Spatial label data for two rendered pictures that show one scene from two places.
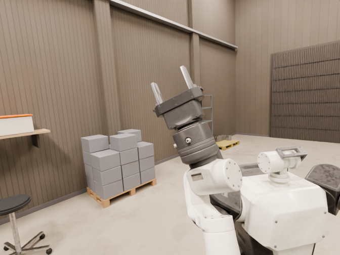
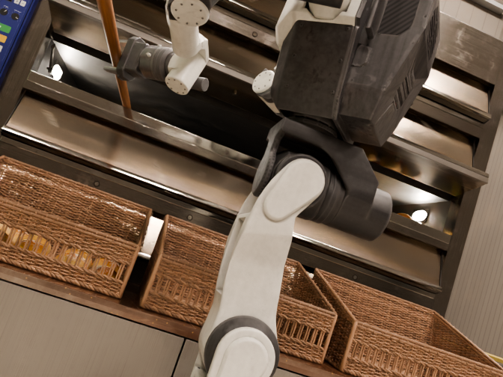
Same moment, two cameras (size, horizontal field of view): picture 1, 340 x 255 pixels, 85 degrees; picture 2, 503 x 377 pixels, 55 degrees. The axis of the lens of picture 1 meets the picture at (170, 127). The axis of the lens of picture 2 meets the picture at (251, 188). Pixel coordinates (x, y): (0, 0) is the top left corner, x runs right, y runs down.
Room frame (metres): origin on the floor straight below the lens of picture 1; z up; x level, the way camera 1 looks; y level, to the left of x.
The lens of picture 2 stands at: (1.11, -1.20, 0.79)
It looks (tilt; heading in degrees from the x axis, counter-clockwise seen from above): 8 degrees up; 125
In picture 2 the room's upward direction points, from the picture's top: 19 degrees clockwise
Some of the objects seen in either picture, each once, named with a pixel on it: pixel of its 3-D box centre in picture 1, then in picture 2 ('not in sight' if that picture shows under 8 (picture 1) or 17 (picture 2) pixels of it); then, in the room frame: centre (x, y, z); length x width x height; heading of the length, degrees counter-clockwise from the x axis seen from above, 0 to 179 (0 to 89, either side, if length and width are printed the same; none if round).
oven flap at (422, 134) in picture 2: not in sight; (286, 78); (0.01, 0.32, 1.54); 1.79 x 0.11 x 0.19; 45
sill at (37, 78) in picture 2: not in sight; (254, 164); (0.00, 0.34, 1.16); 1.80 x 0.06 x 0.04; 45
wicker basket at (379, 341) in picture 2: not in sight; (395, 335); (0.65, 0.57, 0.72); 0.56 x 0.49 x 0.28; 45
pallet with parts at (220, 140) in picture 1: (222, 141); not in sight; (6.42, -1.86, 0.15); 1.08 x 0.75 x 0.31; 136
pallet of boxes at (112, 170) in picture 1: (120, 162); not in sight; (3.50, 1.01, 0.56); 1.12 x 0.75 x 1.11; 134
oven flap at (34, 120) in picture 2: not in sight; (244, 197); (0.01, 0.32, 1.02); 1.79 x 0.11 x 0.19; 45
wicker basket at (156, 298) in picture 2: not in sight; (234, 280); (0.22, 0.14, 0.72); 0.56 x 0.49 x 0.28; 46
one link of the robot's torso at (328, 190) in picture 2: not in sight; (294, 185); (0.60, -0.34, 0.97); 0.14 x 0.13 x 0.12; 135
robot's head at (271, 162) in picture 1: (278, 164); not in sight; (0.57, -0.34, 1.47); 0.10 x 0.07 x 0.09; 100
